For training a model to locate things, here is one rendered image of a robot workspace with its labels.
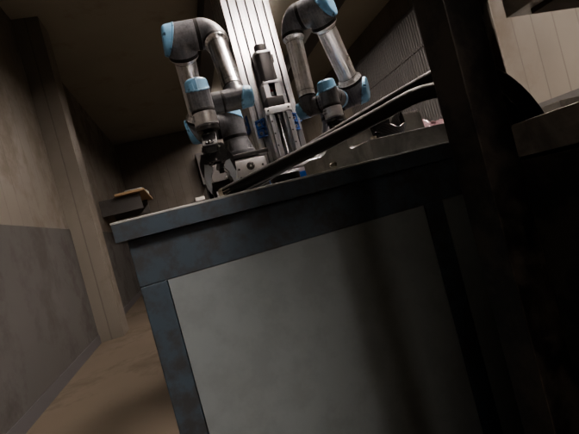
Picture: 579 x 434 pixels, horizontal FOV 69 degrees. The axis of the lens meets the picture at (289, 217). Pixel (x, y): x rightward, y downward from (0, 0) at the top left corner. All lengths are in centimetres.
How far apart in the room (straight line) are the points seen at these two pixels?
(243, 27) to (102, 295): 292
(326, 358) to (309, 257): 21
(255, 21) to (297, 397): 188
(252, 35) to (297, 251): 163
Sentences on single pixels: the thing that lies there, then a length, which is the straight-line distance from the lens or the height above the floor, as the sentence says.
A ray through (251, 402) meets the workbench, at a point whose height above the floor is 39.
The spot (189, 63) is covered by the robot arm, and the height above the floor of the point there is 140.
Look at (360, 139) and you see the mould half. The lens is 122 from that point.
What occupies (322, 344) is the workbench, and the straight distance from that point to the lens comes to 92.
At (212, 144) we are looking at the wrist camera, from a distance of 126.
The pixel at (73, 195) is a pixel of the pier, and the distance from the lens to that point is 442.
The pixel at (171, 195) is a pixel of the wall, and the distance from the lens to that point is 972.
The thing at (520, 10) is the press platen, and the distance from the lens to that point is 98.
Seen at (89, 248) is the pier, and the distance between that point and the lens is 437.
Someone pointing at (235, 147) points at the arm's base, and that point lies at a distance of 192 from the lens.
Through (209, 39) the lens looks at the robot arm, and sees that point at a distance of 173.
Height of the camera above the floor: 74
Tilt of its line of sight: 1 degrees down
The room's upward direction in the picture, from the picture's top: 15 degrees counter-clockwise
